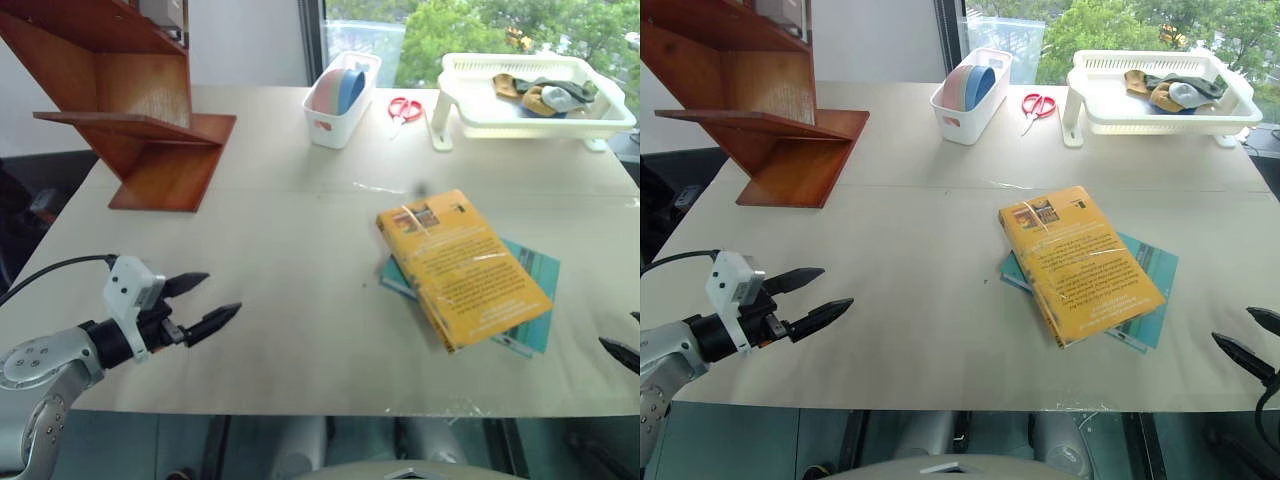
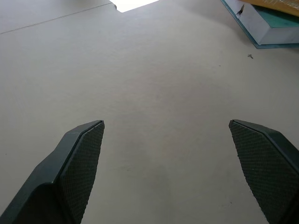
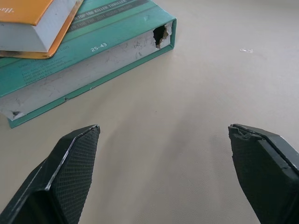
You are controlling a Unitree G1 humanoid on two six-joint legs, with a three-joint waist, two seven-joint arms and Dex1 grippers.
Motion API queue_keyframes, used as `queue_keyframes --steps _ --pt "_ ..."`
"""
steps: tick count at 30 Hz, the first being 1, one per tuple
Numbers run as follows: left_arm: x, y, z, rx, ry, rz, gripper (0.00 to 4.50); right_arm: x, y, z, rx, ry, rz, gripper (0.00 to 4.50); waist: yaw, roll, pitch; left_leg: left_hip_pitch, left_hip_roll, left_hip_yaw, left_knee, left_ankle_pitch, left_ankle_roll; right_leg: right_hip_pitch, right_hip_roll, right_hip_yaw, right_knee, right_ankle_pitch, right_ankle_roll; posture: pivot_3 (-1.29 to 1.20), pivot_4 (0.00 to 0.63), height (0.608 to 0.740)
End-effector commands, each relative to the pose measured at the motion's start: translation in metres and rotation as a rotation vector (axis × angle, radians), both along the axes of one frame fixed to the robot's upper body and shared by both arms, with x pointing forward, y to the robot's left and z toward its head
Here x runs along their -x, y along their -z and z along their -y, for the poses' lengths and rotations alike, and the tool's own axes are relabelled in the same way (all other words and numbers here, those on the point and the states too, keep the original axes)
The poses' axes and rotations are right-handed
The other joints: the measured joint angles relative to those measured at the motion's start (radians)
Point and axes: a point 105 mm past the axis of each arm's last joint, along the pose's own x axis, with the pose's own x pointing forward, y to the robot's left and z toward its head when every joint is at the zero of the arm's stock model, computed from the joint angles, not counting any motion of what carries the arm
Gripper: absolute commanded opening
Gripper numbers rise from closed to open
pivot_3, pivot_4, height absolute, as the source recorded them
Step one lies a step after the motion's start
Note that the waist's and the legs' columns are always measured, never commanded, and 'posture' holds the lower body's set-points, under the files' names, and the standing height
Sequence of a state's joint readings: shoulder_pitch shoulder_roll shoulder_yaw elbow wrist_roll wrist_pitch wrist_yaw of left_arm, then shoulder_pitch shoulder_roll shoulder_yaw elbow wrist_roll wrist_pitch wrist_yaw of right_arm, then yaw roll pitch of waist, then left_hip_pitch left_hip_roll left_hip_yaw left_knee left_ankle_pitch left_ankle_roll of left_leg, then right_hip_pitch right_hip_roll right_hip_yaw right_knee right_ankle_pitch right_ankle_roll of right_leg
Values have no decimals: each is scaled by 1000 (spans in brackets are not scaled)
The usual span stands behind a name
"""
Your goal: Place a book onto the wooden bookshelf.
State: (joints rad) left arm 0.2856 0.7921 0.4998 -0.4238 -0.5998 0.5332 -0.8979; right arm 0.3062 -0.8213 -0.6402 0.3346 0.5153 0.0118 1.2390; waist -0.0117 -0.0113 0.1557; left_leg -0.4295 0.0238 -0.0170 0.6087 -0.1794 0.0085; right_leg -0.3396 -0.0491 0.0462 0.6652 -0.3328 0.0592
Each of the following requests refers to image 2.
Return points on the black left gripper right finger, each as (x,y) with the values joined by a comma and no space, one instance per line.
(268,168)

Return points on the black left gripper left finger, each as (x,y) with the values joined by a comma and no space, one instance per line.
(65,172)

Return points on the yellow object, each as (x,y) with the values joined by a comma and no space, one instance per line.
(278,4)

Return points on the teal and white box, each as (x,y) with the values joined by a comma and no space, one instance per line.
(264,25)

